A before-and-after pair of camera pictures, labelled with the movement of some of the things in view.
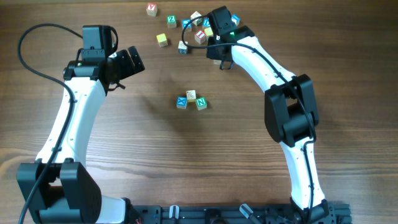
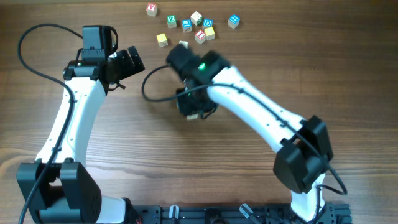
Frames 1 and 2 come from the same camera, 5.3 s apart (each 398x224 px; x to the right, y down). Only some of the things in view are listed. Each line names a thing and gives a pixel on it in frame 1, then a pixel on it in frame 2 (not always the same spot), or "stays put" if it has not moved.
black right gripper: [211, 54] -> [186, 107]
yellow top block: [209, 32] stays put
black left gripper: [129, 68] stays put
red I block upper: [200, 36] stays put
